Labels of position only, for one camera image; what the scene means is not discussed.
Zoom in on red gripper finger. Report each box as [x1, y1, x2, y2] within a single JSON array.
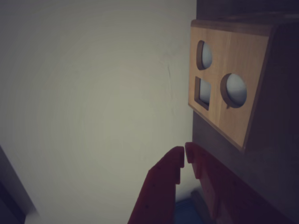
[[185, 141, 295, 224], [127, 146, 185, 224]]

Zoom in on wooden shape sorter box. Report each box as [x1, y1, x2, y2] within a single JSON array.
[[188, 18, 299, 154]]

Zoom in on blue clamp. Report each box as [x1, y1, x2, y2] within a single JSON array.
[[174, 190, 212, 224]]

